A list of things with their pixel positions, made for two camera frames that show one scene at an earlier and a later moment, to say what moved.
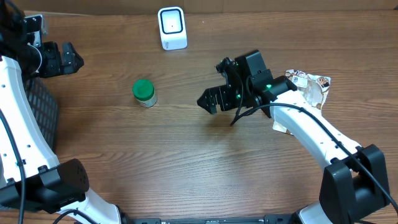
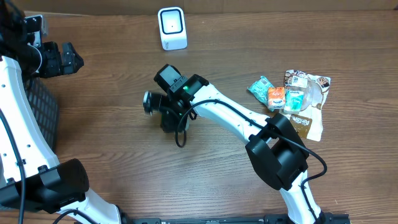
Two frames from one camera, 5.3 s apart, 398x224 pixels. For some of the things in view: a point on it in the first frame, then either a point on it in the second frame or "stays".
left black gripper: (57, 66) stays
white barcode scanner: (172, 25) stays
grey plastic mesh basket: (45, 106) stays
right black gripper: (223, 93) -> (170, 121)
